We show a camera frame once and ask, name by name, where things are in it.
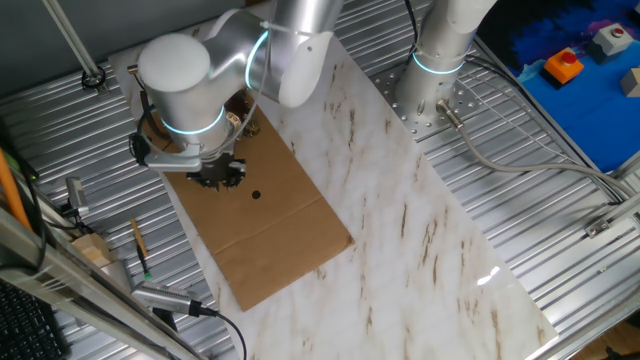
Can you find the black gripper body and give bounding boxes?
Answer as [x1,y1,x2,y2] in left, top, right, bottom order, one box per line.
[186,149,247,189]

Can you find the light wooden stick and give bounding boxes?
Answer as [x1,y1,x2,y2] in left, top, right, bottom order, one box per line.
[130,217,150,260]

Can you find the red and brass rotary phone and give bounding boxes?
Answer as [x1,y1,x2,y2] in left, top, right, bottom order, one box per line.
[222,89,262,139]

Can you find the brass and red phone handset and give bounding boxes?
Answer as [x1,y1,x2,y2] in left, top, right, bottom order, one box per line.
[126,63,146,91]

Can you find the brown cardboard sheet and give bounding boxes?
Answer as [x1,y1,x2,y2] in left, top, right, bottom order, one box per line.
[135,104,355,313]

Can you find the green capped black screwdriver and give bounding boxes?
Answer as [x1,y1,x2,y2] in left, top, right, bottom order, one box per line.
[135,243,153,281]

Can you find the flat silver metal box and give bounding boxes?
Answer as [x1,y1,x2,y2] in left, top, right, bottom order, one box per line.
[99,259,136,301]

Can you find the small cardboard box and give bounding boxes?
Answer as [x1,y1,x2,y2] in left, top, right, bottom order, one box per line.
[69,232,114,269]

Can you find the white marble pattern board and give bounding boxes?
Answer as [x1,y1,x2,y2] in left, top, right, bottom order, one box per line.
[107,14,559,360]

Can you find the orange tube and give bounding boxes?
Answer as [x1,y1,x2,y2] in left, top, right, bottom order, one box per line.
[0,147,32,231]

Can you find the black keyboard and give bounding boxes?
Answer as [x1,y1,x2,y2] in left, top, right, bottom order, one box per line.
[0,279,69,360]

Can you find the orange emergency stop box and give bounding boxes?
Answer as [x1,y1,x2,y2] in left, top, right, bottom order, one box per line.
[542,47,585,84]

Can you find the blue mat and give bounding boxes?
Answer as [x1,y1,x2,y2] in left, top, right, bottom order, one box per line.
[477,0,640,174]

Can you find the grey emergency stop box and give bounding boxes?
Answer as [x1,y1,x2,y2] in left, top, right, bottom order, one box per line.
[585,22,634,64]

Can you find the beige box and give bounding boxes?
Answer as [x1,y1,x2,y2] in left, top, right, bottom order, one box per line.
[619,66,640,99]

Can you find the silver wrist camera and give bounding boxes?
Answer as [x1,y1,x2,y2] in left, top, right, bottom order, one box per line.
[143,143,204,174]

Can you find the ribbed silver camera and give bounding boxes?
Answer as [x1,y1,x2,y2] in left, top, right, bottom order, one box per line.
[130,280,204,318]

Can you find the small grey camera on bracket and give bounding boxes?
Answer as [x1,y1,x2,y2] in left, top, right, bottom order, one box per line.
[62,176,91,220]

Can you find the black camera cable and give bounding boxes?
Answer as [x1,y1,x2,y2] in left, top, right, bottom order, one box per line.
[199,305,249,360]

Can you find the aluminium frame beam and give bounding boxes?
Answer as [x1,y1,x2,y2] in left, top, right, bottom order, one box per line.
[0,204,201,360]

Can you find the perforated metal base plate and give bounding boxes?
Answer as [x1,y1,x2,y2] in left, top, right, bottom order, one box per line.
[372,57,484,141]

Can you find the aluminium frame pole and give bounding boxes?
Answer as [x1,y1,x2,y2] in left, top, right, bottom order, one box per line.
[42,0,109,96]

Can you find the black cable bundle at base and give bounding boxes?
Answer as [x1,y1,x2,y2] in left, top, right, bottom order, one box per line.
[403,0,424,59]

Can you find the thick grey robot cable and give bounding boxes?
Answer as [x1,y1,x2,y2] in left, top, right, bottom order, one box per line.
[435,98,636,201]

